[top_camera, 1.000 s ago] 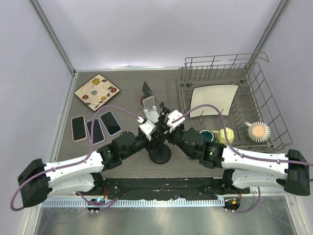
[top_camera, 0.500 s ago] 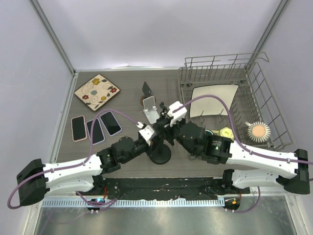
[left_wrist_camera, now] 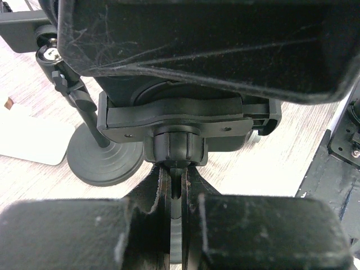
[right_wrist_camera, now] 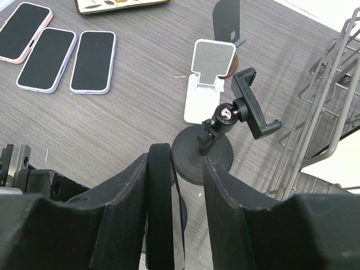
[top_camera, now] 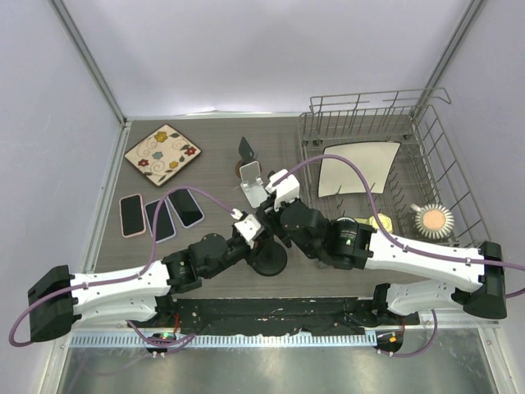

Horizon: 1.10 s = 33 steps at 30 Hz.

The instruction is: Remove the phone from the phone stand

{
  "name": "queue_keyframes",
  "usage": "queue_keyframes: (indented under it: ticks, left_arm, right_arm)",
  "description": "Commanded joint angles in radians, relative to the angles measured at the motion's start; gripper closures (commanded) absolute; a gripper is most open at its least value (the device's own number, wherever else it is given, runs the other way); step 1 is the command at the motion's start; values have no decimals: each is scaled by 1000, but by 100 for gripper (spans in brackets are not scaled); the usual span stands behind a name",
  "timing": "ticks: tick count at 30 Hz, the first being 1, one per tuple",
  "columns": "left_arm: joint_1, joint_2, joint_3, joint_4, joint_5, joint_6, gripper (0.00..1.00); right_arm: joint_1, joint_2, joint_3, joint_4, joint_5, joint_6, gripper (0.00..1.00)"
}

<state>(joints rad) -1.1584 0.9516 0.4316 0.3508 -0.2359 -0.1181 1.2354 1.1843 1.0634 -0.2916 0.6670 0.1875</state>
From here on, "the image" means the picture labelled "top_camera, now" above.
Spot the tall black phone stand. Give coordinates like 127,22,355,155
249,238,288,277

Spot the white folding phone stand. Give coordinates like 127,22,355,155
240,160,269,208

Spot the purple-cased phone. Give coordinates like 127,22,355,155
144,200,176,243
168,190,204,229

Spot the wooden-base grey phone stand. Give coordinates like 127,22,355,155
235,136,258,177

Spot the pink-cased phone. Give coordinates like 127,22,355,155
119,194,146,238

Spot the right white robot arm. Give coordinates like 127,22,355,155
256,199,507,324

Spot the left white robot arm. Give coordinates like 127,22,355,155
28,233,256,342

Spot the yellow-green mug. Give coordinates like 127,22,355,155
355,213,394,234

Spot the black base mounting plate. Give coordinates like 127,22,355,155
145,297,420,337

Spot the white square plate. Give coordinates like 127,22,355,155
317,141,401,199

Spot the floral square trivet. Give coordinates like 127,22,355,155
124,124,202,187

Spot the ribbed cup with peach inside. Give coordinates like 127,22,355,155
410,204,454,240

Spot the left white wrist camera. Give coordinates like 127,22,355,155
231,208,264,249

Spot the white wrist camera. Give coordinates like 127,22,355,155
231,208,264,249
265,169,300,212

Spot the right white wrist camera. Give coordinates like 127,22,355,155
265,169,300,212

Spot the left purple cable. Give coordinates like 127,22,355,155
8,187,243,350

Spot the grey wire dish rack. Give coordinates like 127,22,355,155
297,88,491,247

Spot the white slotted cable duct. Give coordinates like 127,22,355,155
69,331,377,348

